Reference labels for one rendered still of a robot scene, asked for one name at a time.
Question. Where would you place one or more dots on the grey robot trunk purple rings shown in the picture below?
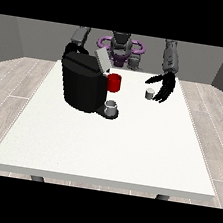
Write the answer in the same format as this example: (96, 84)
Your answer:
(123, 50)

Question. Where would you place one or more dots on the small grey cup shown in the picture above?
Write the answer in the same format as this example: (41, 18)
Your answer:
(110, 107)

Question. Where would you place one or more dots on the red pod holder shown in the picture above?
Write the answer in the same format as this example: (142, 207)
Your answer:
(114, 82)

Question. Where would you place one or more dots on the black coffee machine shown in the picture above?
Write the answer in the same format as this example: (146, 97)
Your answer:
(82, 82)

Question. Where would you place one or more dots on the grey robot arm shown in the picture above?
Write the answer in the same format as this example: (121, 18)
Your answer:
(80, 35)
(170, 56)

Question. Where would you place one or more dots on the pale grey machine lid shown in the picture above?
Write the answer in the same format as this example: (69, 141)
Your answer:
(102, 59)

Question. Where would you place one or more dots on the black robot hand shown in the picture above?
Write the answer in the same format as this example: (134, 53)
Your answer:
(75, 48)
(164, 86)

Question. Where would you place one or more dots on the small grey coffee pod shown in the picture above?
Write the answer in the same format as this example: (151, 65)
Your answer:
(150, 93)

